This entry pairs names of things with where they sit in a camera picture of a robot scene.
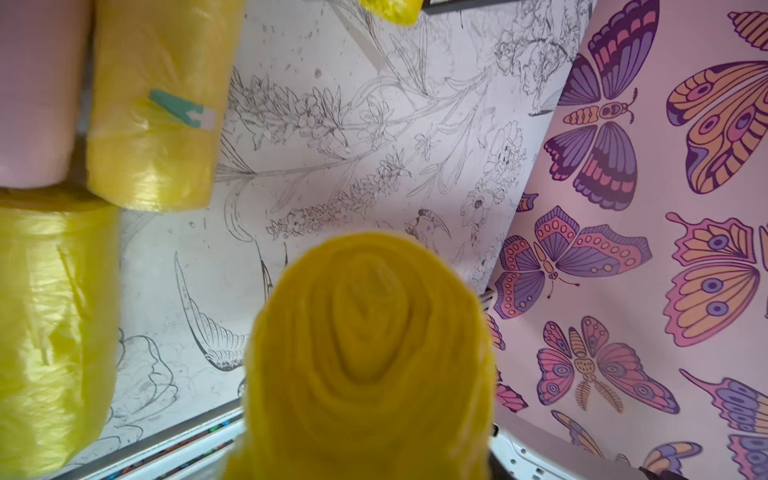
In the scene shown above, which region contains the yellow roll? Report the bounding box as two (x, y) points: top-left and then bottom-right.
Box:
(221, 232), (496, 479)
(1, 184), (121, 479)
(359, 0), (423, 26)
(86, 1), (246, 212)

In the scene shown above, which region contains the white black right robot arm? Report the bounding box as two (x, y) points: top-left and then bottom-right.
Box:
(489, 421), (702, 480)

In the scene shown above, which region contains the wooden three-tier shelf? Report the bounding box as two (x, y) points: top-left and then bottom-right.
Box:
(422, 0), (518, 15)

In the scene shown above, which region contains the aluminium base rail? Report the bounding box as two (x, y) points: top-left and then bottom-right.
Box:
(49, 399), (244, 479)

